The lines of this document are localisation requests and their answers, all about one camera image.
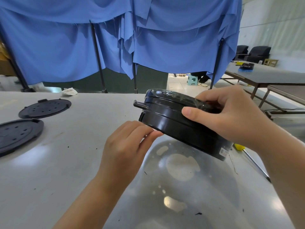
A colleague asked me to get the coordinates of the black round container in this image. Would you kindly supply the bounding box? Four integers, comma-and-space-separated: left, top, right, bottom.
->
133, 89, 234, 162

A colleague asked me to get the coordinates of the grey metal-legged table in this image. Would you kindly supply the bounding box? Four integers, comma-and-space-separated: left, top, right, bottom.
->
220, 60, 305, 100

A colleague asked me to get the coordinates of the black perforated round lid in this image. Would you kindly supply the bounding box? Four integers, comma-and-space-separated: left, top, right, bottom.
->
19, 99, 72, 119
0, 119, 44, 157

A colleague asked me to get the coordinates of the person's right forearm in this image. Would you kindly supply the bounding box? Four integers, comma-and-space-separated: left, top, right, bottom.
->
253, 123, 305, 229

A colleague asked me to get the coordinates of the blue cloth curtain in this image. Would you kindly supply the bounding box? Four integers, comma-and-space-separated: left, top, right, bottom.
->
0, 0, 243, 85

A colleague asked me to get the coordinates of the brown cardboard box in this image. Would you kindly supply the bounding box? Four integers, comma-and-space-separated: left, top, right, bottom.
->
0, 39, 17, 76

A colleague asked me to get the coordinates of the brown metal-legged table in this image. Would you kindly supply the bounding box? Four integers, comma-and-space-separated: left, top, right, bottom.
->
258, 85, 305, 110

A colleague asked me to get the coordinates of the black armchair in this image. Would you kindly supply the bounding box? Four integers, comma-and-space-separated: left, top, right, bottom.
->
235, 45, 249, 61
244, 46, 272, 64

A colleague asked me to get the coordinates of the crumpled white paper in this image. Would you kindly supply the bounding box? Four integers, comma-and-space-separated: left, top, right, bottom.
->
61, 88, 78, 97

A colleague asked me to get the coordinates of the person's right hand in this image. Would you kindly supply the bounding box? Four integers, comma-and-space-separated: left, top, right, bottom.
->
182, 85, 272, 151

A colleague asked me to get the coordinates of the yellow-handled screwdriver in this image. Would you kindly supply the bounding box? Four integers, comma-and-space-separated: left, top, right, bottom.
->
234, 143, 272, 183

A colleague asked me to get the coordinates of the person's left hand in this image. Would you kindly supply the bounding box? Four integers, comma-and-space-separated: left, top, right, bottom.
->
98, 120, 165, 189

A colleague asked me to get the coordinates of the blue and black round device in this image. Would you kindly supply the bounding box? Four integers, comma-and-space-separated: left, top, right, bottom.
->
239, 63, 255, 72

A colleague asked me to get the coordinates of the black stand pole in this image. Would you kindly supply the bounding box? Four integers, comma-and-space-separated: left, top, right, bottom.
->
209, 38, 225, 90
0, 27, 35, 93
90, 20, 108, 94
132, 63, 139, 94

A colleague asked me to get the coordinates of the person's left forearm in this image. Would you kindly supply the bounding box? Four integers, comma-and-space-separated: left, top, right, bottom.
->
52, 174, 130, 229

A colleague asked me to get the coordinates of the clear plastic dome cover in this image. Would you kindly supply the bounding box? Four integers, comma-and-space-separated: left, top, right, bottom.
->
132, 135, 241, 229

